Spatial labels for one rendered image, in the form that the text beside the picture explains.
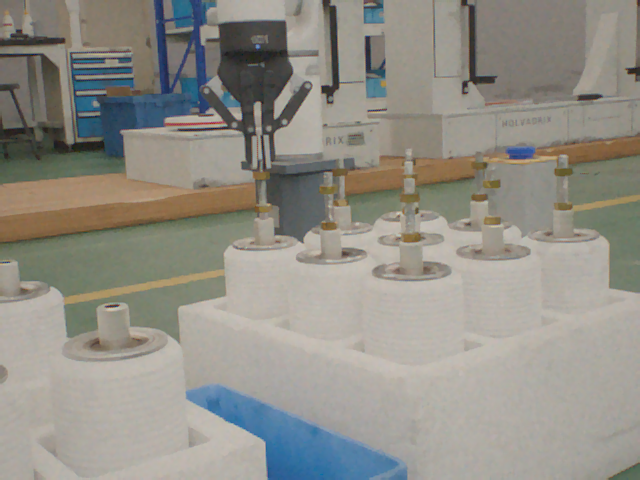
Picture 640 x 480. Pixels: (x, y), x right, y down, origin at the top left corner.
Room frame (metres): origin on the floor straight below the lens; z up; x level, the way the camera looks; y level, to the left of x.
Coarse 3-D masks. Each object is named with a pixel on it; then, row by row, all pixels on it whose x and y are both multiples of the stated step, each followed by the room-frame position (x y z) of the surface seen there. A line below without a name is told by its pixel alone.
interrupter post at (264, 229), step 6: (258, 222) 1.03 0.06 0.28; (264, 222) 1.02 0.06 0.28; (270, 222) 1.03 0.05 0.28; (258, 228) 1.03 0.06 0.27; (264, 228) 1.02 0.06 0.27; (270, 228) 1.03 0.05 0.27; (258, 234) 1.03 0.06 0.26; (264, 234) 1.02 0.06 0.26; (270, 234) 1.03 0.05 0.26; (258, 240) 1.03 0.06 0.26; (264, 240) 1.02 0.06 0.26; (270, 240) 1.03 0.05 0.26
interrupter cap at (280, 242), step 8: (240, 240) 1.05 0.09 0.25; (248, 240) 1.05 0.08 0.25; (280, 240) 1.05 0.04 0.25; (288, 240) 1.04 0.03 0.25; (296, 240) 1.03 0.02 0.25; (240, 248) 1.01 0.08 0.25; (248, 248) 1.00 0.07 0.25; (256, 248) 1.00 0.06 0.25; (264, 248) 1.00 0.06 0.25; (272, 248) 1.00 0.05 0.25; (280, 248) 1.00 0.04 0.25
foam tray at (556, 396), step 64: (192, 320) 1.02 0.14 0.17; (576, 320) 0.91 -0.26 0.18; (192, 384) 1.03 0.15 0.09; (256, 384) 0.93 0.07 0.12; (320, 384) 0.84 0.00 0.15; (384, 384) 0.77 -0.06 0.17; (448, 384) 0.77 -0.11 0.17; (512, 384) 0.82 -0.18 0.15; (576, 384) 0.89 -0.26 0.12; (384, 448) 0.77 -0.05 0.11; (448, 448) 0.77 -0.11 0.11; (512, 448) 0.82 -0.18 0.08; (576, 448) 0.89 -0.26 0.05
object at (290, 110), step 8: (304, 88) 1.03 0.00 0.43; (312, 88) 1.03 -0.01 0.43; (296, 96) 1.03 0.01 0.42; (304, 96) 1.03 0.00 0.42; (288, 104) 1.04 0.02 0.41; (296, 104) 1.03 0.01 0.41; (288, 112) 1.03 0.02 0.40; (296, 112) 1.03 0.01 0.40; (280, 120) 1.03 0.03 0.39; (288, 120) 1.03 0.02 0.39
